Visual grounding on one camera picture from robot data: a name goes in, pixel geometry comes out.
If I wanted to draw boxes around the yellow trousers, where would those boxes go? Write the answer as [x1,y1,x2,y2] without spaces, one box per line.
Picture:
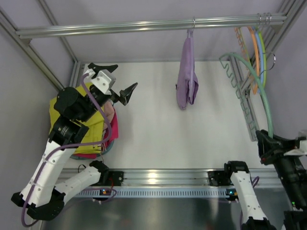
[48,86,105,146]

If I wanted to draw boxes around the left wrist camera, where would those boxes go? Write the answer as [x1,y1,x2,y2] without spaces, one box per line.
[85,69,116,95]

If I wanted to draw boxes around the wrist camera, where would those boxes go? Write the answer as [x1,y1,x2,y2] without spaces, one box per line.
[85,69,116,95]
[286,129,307,157]

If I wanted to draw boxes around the slotted cable duct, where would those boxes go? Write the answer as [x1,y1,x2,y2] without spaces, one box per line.
[76,187,237,198]

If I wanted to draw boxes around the orange clothes hanger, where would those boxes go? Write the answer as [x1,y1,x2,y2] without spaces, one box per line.
[234,25,260,94]

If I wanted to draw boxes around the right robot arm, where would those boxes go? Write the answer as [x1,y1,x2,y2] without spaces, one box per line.
[224,130,307,230]

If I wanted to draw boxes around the pink cloth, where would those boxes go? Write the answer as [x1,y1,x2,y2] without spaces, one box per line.
[103,101,115,123]

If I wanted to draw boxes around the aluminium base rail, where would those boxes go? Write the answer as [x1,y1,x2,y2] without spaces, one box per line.
[57,168,295,190]

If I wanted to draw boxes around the purple trousers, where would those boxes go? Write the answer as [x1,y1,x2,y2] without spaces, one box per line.
[176,38,199,110]

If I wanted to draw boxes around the magenta cloth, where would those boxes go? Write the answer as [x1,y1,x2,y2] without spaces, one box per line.
[71,113,119,160]

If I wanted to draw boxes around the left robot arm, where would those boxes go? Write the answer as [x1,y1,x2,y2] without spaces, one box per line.
[11,63,136,222]

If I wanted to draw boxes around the aluminium hanging rail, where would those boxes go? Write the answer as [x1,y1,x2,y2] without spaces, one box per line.
[16,13,287,39]

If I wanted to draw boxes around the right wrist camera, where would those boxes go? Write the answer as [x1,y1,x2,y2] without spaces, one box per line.
[286,129,307,157]

